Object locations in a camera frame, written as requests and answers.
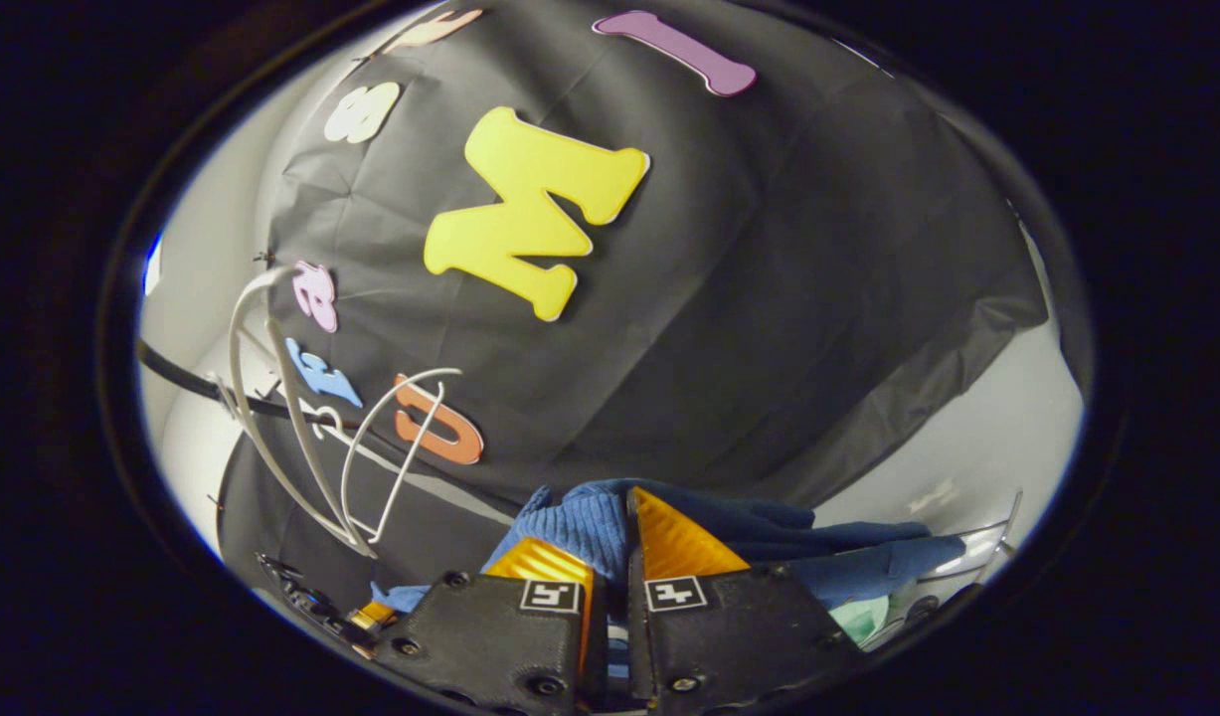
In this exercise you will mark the black clothes rail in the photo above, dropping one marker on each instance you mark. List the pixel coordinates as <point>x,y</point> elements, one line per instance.
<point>187,378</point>

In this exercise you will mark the white plastic hanger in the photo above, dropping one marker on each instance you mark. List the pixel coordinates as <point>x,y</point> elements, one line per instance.
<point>411,467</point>
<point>356,542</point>

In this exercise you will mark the black backdrop cloth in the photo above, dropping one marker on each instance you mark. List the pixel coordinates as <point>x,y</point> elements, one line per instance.
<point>769,298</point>

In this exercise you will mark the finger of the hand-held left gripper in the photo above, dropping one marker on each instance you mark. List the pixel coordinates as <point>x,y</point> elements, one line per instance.
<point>376,615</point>

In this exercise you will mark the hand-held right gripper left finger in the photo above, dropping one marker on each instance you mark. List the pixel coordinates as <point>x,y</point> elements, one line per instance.
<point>490,636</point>

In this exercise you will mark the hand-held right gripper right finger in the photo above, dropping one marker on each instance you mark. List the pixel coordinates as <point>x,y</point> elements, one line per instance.
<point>729,636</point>

